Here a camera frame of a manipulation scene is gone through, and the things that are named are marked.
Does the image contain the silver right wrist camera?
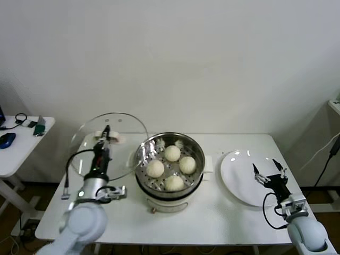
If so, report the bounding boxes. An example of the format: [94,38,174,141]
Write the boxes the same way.
[279,195,309,218]

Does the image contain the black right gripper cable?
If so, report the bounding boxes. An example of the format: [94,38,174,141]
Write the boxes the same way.
[262,191,290,231]

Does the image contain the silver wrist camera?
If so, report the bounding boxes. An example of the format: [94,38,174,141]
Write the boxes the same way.
[279,195,309,218]
[98,185,128,200]

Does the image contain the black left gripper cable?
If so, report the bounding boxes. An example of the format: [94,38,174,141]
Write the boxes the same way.
[61,148,97,200]

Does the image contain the blue computer mouse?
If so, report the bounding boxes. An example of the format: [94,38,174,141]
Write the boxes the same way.
[0,132,16,149]

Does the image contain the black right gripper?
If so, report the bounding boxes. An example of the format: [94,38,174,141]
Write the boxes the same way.
[252,158,293,202]

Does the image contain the green and grey tool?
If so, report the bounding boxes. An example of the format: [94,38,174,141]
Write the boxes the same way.
[33,114,47,138]

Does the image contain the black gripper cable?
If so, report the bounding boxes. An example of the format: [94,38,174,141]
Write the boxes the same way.
[262,191,290,231]
[61,148,97,200]

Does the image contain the round glass pot lid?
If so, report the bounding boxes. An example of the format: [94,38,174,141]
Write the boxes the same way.
[70,112,149,183]

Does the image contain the black power adapter cable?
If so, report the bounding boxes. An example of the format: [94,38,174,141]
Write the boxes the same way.
[314,138,340,188]

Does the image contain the white wall cable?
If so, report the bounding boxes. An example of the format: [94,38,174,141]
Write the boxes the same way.
[299,132,340,173]

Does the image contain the white round plate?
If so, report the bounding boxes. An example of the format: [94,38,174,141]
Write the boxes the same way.
[219,150,286,207]

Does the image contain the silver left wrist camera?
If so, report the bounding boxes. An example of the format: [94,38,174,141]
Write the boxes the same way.
[98,185,128,200]

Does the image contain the white steamed baozi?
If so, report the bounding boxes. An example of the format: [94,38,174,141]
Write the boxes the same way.
[164,175,184,192]
[178,156,197,175]
[164,145,182,162]
[146,160,165,178]

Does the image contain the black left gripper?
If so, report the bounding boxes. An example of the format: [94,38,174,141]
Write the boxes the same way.
[89,124,113,179]

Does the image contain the stainless steel steamer basket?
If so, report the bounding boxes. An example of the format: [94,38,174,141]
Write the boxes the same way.
[133,132,207,200]

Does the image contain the black headphone cable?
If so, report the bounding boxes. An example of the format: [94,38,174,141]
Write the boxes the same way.
[0,113,29,131]

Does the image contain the white side table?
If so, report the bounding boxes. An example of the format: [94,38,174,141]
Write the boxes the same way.
[0,115,56,237]

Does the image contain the white electric cooking pot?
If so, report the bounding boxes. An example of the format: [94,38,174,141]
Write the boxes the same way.
[126,150,214,215]

